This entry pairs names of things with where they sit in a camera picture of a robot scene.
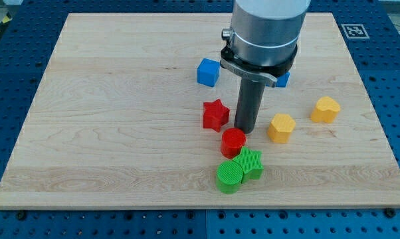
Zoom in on red star block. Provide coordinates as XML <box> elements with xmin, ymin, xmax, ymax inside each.
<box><xmin>203</xmin><ymin>99</ymin><xmax>230</xmax><ymax>132</ymax></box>

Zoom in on blue block behind arm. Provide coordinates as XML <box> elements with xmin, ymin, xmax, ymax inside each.
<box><xmin>265</xmin><ymin>72</ymin><xmax>290</xmax><ymax>88</ymax></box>

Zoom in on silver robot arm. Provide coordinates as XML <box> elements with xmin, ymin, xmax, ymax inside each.
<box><xmin>230</xmin><ymin>0</ymin><xmax>311</xmax><ymax>66</ymax></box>

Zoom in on green star block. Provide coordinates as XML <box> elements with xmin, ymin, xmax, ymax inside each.
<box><xmin>233</xmin><ymin>146</ymin><xmax>264</xmax><ymax>184</ymax></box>

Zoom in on red cylinder block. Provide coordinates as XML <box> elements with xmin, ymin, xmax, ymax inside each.
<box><xmin>221</xmin><ymin>128</ymin><xmax>247</xmax><ymax>159</ymax></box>

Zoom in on blue cube block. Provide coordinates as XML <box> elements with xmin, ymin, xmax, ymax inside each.
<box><xmin>197</xmin><ymin>58</ymin><xmax>220</xmax><ymax>87</ymax></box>

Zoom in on green cylinder block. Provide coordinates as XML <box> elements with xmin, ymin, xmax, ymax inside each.
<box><xmin>216</xmin><ymin>161</ymin><xmax>243</xmax><ymax>194</ymax></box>

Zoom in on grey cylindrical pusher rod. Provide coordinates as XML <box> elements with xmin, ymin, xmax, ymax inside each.
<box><xmin>234</xmin><ymin>78</ymin><xmax>265</xmax><ymax>134</ymax></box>

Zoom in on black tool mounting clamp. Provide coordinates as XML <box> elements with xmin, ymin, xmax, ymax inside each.
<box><xmin>220</xmin><ymin>46</ymin><xmax>298</xmax><ymax>87</ymax></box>

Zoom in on light wooden board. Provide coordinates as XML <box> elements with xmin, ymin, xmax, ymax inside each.
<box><xmin>0</xmin><ymin>13</ymin><xmax>400</xmax><ymax>210</ymax></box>

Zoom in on yellow hexagon block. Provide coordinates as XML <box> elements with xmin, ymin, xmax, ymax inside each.
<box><xmin>267</xmin><ymin>114</ymin><xmax>296</xmax><ymax>143</ymax></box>

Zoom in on yellow heart block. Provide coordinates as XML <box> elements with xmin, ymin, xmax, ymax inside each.
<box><xmin>310</xmin><ymin>96</ymin><xmax>341</xmax><ymax>123</ymax></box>

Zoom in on white fiducial marker tag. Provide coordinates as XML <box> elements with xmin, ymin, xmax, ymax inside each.
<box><xmin>342</xmin><ymin>23</ymin><xmax>369</xmax><ymax>39</ymax></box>

